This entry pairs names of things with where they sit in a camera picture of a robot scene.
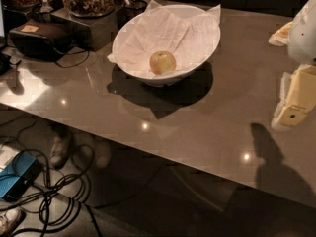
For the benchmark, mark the black cup with scoop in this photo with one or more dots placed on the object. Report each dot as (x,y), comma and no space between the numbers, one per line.
(130,9)

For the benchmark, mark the white paper liner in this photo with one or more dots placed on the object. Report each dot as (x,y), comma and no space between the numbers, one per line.
(158,33)

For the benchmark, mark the yellow green apple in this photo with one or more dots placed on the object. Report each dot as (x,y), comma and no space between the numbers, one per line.
(161,62)

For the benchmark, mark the blue electronics box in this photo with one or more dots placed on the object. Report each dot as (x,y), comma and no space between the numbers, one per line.
(17,175)

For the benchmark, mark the black box device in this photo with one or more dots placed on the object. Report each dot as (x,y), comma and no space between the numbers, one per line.
(43,41)

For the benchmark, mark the white bowl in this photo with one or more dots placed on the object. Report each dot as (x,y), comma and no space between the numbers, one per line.
(197,50)

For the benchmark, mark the white shoe on floor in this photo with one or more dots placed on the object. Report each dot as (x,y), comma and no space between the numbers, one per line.
(60,151)

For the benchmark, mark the white shoe bottom left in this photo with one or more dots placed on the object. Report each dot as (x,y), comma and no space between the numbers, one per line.
(9,220)

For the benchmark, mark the grey metal stand block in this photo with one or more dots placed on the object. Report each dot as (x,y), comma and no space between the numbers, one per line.
(89,33)

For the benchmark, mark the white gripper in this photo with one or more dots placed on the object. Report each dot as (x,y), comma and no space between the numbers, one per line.
(303,34)

